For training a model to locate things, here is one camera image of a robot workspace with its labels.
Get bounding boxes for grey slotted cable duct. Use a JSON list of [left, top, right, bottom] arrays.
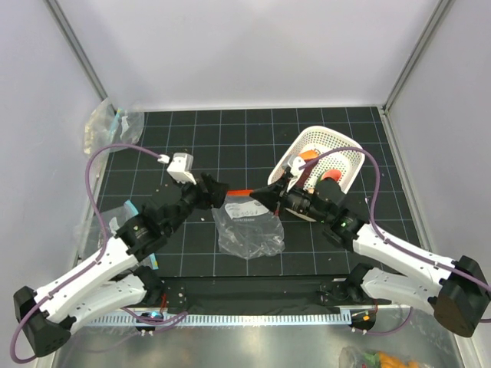
[[85, 309, 352, 328]]

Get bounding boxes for aluminium frame post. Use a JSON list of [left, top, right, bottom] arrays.
[[43, 0, 108, 101], [382, 0, 455, 115]]

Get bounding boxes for purple cable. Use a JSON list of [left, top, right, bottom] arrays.
[[9, 142, 189, 364], [301, 147, 491, 337]]

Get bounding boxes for blue zipper bag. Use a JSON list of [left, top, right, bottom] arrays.
[[84, 98, 145, 158], [73, 200, 139, 265]]

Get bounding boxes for orange papaya slice toy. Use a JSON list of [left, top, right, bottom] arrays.
[[298, 149, 320, 162]]

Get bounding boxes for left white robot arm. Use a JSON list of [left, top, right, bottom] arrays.
[[10, 172, 229, 364]]

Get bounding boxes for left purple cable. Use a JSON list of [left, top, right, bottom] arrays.
[[9, 142, 189, 364]]

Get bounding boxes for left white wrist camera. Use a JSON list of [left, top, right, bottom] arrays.
[[166, 153, 196, 184]]

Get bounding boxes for right aluminium frame post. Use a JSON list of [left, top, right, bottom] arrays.
[[382, 0, 455, 115]]

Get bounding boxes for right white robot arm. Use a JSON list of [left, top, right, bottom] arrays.
[[250, 179, 490, 337]]

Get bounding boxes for blue zipper bag far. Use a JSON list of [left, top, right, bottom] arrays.
[[84, 98, 145, 158]]

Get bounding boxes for orange zipper clear bag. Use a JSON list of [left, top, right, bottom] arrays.
[[212, 190, 285, 260]]

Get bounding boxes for bag of toy vegetables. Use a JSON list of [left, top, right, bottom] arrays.
[[338, 347, 420, 368]]

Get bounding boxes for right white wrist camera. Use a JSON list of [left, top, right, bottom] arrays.
[[285, 155, 305, 180]]

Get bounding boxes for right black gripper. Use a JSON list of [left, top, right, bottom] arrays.
[[251, 172, 330, 224]]

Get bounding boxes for blue zipper bag near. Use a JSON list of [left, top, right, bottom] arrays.
[[73, 200, 139, 265]]

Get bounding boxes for white perforated plastic basket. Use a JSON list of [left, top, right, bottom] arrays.
[[267, 126, 365, 196]]

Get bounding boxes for left aluminium frame post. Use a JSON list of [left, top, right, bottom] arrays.
[[43, 0, 108, 101]]

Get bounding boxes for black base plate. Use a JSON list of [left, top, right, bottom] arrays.
[[161, 275, 374, 315]]

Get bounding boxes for watermelon slice toy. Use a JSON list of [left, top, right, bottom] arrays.
[[317, 169, 342, 182]]

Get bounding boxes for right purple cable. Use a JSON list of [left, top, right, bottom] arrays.
[[301, 147, 491, 337]]

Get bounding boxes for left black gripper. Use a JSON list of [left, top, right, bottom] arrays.
[[165, 172, 229, 235]]

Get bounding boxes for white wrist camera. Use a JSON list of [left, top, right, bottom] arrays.
[[166, 153, 196, 184], [285, 155, 305, 180]]

